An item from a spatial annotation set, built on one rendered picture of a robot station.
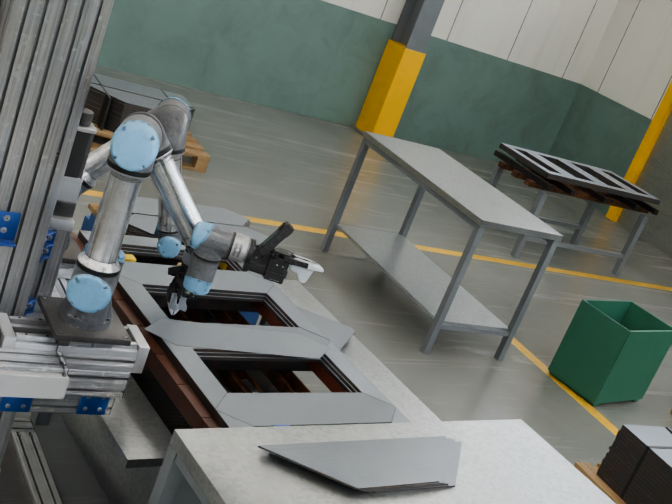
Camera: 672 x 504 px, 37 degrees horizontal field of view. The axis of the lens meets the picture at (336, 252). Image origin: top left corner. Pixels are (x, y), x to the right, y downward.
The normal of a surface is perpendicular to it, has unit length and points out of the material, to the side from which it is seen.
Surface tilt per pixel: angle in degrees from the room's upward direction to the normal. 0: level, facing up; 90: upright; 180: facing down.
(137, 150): 82
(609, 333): 90
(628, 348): 90
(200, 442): 0
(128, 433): 0
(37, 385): 90
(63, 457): 0
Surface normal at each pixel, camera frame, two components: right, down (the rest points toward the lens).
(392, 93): 0.45, 0.45
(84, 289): 0.00, 0.47
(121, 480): -0.78, -0.08
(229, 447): 0.35, -0.88
